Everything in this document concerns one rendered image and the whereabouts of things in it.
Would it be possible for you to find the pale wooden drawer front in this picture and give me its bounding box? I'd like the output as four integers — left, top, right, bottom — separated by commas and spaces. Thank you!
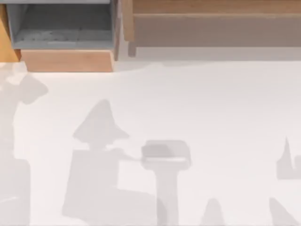
20, 48, 115, 73

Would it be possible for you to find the wooden open shelf unit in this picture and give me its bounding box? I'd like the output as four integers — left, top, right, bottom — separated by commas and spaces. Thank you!
120, 0, 301, 57

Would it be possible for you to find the pulled-out grey pierced drawer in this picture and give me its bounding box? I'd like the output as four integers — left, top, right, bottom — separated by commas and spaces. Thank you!
5, 0, 116, 50

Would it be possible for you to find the wooden cupboard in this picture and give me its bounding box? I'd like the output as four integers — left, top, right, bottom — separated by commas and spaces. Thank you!
0, 3, 22, 63

